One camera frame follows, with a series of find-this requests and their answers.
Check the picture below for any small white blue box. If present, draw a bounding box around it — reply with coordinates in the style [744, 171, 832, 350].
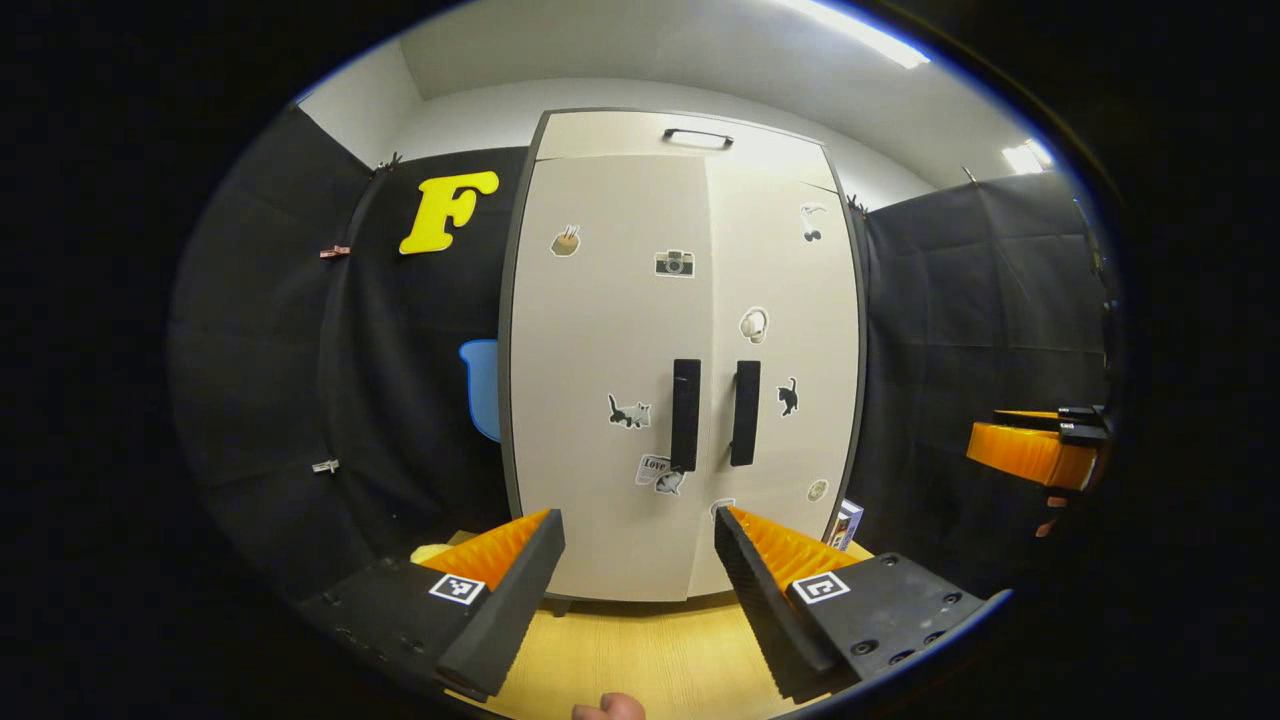
[828, 499, 865, 553]

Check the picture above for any white shoe cabinet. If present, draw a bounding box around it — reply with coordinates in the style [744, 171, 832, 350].
[497, 107, 867, 613]

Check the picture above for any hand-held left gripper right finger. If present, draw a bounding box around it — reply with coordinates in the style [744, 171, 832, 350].
[713, 504, 991, 704]

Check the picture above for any black left door handle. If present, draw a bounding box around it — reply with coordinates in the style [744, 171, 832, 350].
[672, 359, 702, 473]

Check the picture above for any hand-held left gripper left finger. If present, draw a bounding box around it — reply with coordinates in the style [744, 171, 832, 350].
[298, 509, 567, 703]

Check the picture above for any black door handle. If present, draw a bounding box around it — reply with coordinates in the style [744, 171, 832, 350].
[730, 361, 762, 468]
[672, 359, 702, 473]

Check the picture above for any long ceiling light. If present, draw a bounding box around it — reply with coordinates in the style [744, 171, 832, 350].
[780, 0, 931, 70]

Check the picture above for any beige cabinet drawer front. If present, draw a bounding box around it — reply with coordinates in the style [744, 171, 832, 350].
[535, 110, 839, 193]

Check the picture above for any black right door handle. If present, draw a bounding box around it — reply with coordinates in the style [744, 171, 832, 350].
[730, 361, 762, 468]

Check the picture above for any small ceiling light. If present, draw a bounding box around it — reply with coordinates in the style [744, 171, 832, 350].
[1003, 138, 1055, 177]

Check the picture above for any white cabinet door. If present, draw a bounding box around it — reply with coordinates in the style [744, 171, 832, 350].
[508, 155, 713, 604]
[688, 160, 861, 598]

